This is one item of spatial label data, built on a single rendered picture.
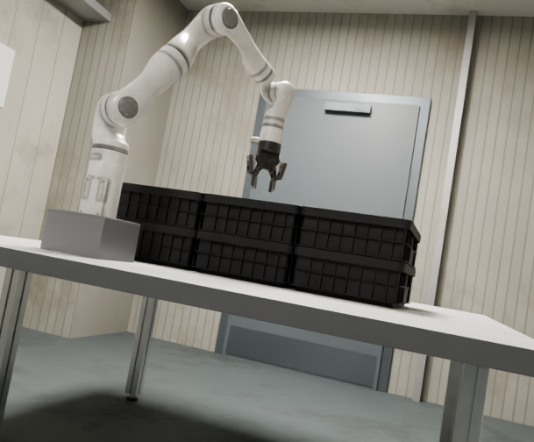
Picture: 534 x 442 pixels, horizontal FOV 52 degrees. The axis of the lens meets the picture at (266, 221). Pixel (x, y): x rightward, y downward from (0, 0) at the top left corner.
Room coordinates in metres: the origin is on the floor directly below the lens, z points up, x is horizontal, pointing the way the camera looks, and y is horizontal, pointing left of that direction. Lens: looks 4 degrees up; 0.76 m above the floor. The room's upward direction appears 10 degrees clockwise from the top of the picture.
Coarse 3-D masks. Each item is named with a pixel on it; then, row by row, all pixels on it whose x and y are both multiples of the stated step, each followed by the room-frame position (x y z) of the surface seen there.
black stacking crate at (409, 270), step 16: (304, 256) 1.49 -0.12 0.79; (320, 256) 1.46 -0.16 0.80; (336, 256) 1.45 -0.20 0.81; (352, 256) 1.43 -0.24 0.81; (304, 272) 1.49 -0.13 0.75; (320, 272) 1.46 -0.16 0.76; (336, 272) 1.46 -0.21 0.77; (352, 272) 1.44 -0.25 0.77; (368, 272) 1.43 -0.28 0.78; (384, 272) 1.41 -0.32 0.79; (400, 272) 1.41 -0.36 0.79; (304, 288) 1.49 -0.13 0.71; (320, 288) 1.47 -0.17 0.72; (336, 288) 1.45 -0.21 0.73; (352, 288) 1.44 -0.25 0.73; (368, 288) 1.43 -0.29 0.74; (384, 288) 1.41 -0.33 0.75; (400, 288) 1.42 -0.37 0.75; (384, 304) 1.42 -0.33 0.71; (400, 304) 1.61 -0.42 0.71
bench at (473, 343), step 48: (0, 240) 1.41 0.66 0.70; (144, 288) 1.03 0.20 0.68; (192, 288) 1.00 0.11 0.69; (240, 288) 1.13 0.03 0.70; (0, 336) 1.83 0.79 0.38; (144, 336) 2.69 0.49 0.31; (336, 336) 0.91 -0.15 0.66; (384, 336) 0.89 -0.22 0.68; (432, 336) 0.87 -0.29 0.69; (480, 336) 0.91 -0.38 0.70; (0, 384) 1.83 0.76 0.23; (480, 384) 1.37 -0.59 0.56; (480, 432) 1.36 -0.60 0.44
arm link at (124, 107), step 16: (160, 48) 1.46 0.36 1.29; (160, 64) 1.43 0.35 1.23; (176, 64) 1.45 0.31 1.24; (144, 80) 1.40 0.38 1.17; (160, 80) 1.43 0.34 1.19; (176, 80) 1.48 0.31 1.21; (112, 96) 1.36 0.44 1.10; (128, 96) 1.37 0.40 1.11; (144, 96) 1.40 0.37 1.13; (112, 112) 1.36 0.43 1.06; (128, 112) 1.37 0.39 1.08
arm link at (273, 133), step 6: (264, 126) 1.74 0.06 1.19; (270, 126) 1.73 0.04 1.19; (276, 126) 1.73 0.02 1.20; (264, 132) 1.74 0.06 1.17; (270, 132) 1.73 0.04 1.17; (276, 132) 1.73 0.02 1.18; (282, 132) 1.76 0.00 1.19; (252, 138) 1.80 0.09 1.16; (258, 138) 1.79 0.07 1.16; (264, 138) 1.74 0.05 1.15; (270, 138) 1.73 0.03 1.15; (276, 138) 1.74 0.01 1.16; (258, 144) 1.82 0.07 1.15
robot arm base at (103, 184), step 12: (96, 156) 1.38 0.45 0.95; (108, 156) 1.37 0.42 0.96; (120, 156) 1.39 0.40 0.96; (96, 168) 1.37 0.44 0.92; (108, 168) 1.38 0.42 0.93; (120, 168) 1.40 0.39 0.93; (84, 180) 1.38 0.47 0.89; (96, 180) 1.37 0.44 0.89; (108, 180) 1.38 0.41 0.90; (120, 180) 1.41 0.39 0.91; (84, 192) 1.38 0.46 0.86; (96, 192) 1.37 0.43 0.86; (108, 192) 1.38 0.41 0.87; (120, 192) 1.42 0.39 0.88; (84, 204) 1.38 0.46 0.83; (96, 204) 1.37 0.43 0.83; (108, 204) 1.39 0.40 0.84; (108, 216) 1.39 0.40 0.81
